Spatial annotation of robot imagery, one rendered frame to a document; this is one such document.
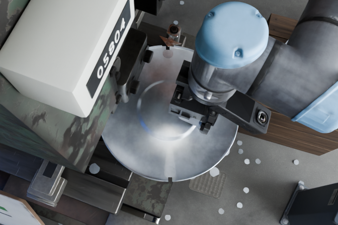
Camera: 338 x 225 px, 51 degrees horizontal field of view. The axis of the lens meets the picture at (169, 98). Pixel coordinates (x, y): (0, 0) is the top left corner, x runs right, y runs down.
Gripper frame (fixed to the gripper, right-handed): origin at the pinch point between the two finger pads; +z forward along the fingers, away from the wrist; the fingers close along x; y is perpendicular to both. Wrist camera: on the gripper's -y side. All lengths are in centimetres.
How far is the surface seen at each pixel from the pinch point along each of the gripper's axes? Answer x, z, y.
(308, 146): -29, 72, -47
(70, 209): 24.9, 17.6, 21.6
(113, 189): 17.9, 9.1, 13.2
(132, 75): 2.0, -15.9, 14.2
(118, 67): 2.6, -19.1, 16.0
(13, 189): 25.3, 17.5, 35.5
